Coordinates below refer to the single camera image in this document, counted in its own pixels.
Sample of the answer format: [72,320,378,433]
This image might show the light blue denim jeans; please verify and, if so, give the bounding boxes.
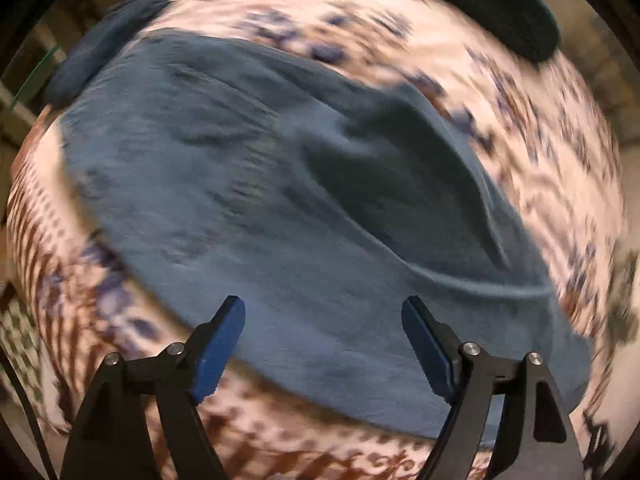
[60,30,590,437]

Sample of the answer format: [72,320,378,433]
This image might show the floral fleece bed blanket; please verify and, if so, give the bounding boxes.
[7,0,638,479]

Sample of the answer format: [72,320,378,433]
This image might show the folded dark blue jeans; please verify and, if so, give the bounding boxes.
[44,0,170,110]

